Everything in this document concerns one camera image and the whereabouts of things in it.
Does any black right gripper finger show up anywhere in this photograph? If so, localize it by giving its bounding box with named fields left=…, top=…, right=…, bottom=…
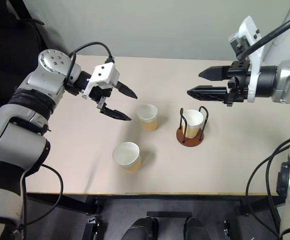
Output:
left=198, top=65, right=232, bottom=82
left=186, top=85, right=229, bottom=102

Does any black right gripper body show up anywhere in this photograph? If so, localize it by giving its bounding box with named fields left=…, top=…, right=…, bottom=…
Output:
left=224, top=59, right=252, bottom=108

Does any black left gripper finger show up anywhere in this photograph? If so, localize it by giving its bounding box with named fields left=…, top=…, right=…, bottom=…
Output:
left=100, top=106, right=132, bottom=122
left=114, top=80, right=138, bottom=99

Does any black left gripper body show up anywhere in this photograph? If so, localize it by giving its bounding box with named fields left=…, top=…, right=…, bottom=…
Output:
left=89, top=86, right=112, bottom=111

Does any white and tan paper cup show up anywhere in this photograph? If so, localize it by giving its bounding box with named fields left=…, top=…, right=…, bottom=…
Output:
left=136, top=104, right=159, bottom=132
left=181, top=109, right=206, bottom=139
left=112, top=141, right=142, bottom=174

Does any black metal profile leg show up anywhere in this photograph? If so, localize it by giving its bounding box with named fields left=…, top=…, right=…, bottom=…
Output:
left=81, top=216, right=98, bottom=240

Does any dark rounded shape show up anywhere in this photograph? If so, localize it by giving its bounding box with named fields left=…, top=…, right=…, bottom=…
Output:
left=124, top=216, right=159, bottom=240
left=184, top=216, right=207, bottom=240

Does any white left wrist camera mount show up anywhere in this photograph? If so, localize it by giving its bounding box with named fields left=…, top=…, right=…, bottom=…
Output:
left=81, top=62, right=121, bottom=100

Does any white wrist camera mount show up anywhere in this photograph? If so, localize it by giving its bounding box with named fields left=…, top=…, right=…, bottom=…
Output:
left=81, top=62, right=121, bottom=100
left=229, top=15, right=266, bottom=104

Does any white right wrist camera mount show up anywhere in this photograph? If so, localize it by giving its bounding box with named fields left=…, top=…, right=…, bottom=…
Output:
left=229, top=15, right=266, bottom=104

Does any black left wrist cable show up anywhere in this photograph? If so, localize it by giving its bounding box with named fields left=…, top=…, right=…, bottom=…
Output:
left=68, top=41, right=115, bottom=65

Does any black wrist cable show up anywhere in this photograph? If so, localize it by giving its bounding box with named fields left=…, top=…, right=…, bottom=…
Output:
left=236, top=8, right=290, bottom=62
left=68, top=41, right=115, bottom=65

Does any wire cup holder brown base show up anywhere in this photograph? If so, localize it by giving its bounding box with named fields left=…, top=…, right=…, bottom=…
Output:
left=176, top=106, right=209, bottom=148

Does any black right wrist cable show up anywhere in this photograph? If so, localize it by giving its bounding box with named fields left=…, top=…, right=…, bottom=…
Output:
left=236, top=8, right=290, bottom=62

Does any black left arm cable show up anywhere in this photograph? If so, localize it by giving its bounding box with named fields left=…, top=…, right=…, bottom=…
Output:
left=17, top=163, right=64, bottom=231

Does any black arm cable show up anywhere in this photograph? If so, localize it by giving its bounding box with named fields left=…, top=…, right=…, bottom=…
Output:
left=17, top=163, right=64, bottom=231
left=245, top=136, right=290, bottom=238
left=266, top=146, right=290, bottom=227

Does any black table frame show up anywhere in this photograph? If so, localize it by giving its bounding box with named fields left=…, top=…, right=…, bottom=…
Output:
left=26, top=192, right=281, bottom=217

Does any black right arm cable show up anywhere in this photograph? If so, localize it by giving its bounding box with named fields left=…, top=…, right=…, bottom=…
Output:
left=266, top=146, right=290, bottom=227
left=245, top=136, right=290, bottom=238

